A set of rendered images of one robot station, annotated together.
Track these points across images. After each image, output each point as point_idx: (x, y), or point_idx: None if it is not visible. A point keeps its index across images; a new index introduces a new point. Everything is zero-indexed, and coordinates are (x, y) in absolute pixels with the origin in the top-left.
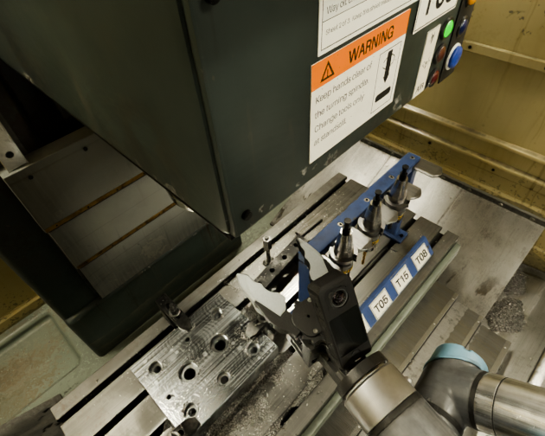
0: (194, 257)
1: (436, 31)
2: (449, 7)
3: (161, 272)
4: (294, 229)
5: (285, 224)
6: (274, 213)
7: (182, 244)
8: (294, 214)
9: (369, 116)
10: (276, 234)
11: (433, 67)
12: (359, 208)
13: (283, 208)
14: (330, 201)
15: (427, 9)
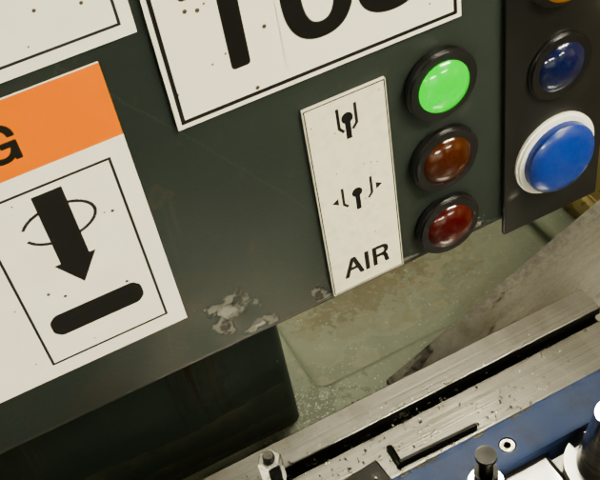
0: (146, 436)
1: (364, 101)
2: (412, 23)
3: (49, 459)
4: (390, 436)
5: (372, 414)
6: (410, 353)
7: (111, 403)
8: (406, 391)
9: (52, 371)
10: (335, 439)
11: (436, 193)
12: (471, 468)
13: (430, 347)
14: (522, 376)
15: (236, 49)
